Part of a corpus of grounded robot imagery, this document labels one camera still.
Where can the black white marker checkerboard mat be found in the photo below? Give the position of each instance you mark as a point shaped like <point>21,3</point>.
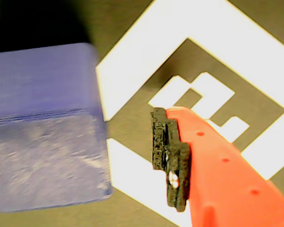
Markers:
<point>203,35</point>

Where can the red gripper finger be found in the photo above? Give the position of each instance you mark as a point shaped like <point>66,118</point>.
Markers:
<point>215,177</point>

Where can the blue cube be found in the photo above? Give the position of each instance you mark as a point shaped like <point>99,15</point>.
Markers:
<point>47,130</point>

